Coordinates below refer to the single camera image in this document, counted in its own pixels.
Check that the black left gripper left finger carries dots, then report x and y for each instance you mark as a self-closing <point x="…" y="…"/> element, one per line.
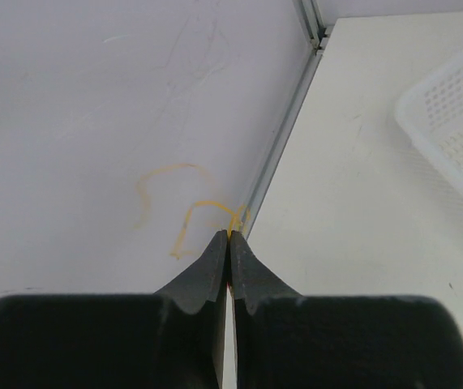
<point x="173" y="338"/>

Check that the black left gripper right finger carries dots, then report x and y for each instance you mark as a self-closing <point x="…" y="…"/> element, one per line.
<point x="284" y="339"/>

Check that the aluminium frame post left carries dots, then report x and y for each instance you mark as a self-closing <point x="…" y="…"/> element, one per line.
<point x="315" y="33"/>

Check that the white left plastic basket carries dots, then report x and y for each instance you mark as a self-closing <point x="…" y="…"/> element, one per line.
<point x="431" y="114"/>

